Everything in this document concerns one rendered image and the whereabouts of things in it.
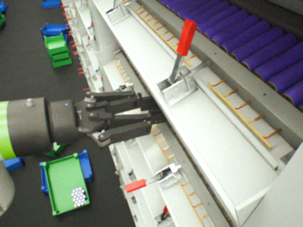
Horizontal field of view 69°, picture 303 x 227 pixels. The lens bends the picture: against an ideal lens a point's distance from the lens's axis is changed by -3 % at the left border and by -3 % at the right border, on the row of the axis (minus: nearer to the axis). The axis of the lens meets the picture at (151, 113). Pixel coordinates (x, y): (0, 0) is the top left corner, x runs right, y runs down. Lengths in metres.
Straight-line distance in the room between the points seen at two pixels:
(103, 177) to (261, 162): 1.36
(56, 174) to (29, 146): 1.13
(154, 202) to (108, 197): 0.85
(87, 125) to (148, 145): 0.15
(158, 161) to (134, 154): 0.27
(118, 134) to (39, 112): 0.13
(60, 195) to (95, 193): 0.21
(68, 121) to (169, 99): 0.17
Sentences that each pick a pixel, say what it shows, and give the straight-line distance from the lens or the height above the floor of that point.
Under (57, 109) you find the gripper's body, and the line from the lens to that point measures 0.38.
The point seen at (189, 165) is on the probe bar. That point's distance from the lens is 0.40.
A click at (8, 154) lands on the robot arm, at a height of 1.02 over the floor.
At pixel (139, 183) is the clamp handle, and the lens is 0.40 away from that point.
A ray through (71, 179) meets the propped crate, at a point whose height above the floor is 0.08.
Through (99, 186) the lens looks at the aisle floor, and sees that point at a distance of 1.50.
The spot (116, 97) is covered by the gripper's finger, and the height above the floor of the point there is 1.00.
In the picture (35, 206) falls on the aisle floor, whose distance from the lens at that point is 1.56.
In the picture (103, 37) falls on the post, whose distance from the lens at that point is 0.71.
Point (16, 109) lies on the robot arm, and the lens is 0.38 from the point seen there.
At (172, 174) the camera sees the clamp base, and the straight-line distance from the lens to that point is 0.41.
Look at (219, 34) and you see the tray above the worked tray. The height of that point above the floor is 1.16.
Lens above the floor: 1.29
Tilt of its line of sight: 43 degrees down
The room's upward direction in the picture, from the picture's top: straight up
